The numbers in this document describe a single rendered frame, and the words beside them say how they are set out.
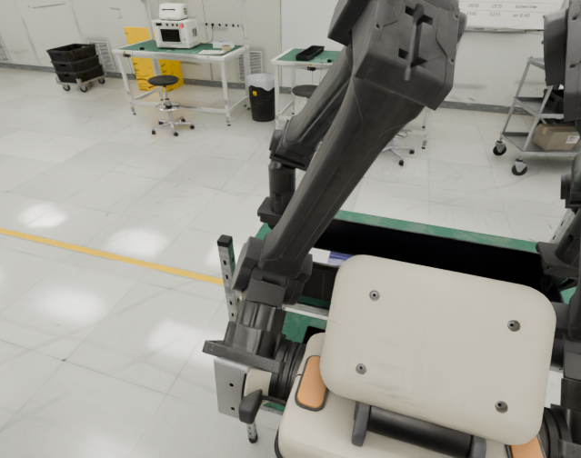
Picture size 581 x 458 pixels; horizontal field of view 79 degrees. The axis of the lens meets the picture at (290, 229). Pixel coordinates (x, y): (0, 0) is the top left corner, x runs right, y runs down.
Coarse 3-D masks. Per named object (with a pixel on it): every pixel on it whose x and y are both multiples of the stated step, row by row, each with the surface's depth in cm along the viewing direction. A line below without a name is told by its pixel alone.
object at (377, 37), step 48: (384, 0) 28; (432, 0) 30; (384, 48) 26; (432, 48) 28; (384, 96) 29; (432, 96) 28; (336, 144) 33; (384, 144) 33; (336, 192) 37; (288, 240) 45; (240, 288) 53; (288, 288) 53
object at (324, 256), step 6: (312, 252) 87; (318, 252) 87; (324, 252) 87; (330, 252) 87; (318, 258) 85; (324, 258) 85; (330, 258) 85; (336, 258) 85; (342, 258) 85; (348, 258) 85; (336, 264) 83
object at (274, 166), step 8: (272, 168) 71; (280, 168) 71; (288, 168) 71; (272, 176) 71; (280, 176) 71; (288, 176) 71; (272, 184) 73; (280, 184) 72; (288, 184) 72; (280, 192) 73
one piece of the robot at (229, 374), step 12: (216, 360) 45; (228, 360) 46; (216, 372) 46; (228, 372) 45; (240, 372) 44; (216, 384) 47; (228, 384) 46; (240, 384) 46; (216, 396) 49; (228, 396) 48; (240, 396) 47; (228, 408) 49
